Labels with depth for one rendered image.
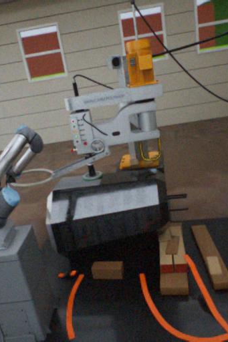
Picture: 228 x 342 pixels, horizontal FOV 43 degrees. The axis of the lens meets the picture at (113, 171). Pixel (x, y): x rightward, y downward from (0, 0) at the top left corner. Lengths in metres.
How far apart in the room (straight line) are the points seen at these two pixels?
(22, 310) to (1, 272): 0.37
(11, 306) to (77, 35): 7.63
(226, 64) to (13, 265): 8.25
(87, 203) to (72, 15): 6.89
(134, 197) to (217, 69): 6.95
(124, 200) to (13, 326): 1.41
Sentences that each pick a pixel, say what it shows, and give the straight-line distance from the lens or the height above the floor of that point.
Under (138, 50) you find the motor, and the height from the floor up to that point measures 2.06.
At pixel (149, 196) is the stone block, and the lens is 2.84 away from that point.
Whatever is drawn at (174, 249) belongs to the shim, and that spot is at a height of 0.21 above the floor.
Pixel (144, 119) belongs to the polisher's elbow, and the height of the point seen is 1.41.
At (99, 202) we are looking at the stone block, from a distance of 2.89.
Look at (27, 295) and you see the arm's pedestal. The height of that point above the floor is 0.47.
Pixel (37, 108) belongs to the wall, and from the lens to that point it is 9.34.
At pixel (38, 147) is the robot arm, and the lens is 2.57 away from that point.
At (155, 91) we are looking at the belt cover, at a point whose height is 1.68.
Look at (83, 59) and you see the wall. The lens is 8.97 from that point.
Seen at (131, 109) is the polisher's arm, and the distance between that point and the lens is 2.93.
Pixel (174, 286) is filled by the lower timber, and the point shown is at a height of 0.10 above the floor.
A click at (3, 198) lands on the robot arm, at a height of 1.22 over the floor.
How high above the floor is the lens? 1.97
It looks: 20 degrees down
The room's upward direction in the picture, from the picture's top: 10 degrees counter-clockwise
